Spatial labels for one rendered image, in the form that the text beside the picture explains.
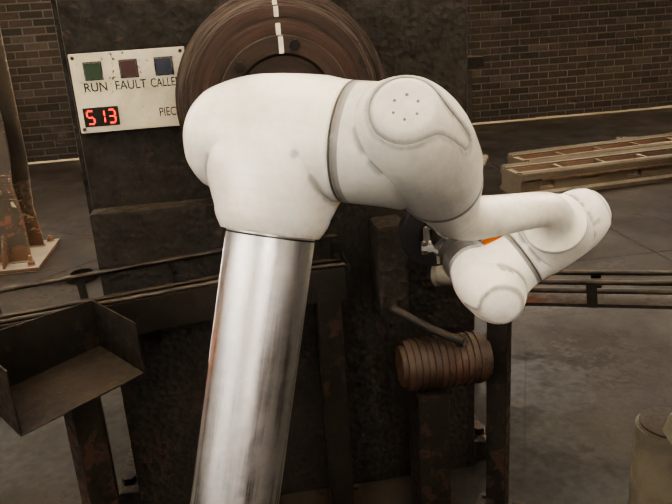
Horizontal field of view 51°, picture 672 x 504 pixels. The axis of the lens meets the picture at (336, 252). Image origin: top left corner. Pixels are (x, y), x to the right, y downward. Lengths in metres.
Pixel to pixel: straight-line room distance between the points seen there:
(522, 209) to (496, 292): 0.20
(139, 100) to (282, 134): 1.05
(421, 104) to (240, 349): 0.32
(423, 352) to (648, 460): 0.54
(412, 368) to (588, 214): 0.64
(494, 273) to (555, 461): 1.15
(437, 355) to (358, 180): 1.04
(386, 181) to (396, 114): 0.08
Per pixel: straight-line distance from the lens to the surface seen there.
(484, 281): 1.19
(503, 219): 0.99
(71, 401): 1.52
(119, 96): 1.76
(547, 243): 1.20
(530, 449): 2.31
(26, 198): 4.71
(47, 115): 7.97
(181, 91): 1.61
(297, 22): 1.58
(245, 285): 0.76
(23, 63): 7.97
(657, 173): 5.59
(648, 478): 1.52
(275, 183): 0.73
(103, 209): 1.82
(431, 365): 1.69
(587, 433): 2.41
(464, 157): 0.71
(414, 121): 0.66
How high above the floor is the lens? 1.29
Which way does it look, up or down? 19 degrees down
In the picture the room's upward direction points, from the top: 4 degrees counter-clockwise
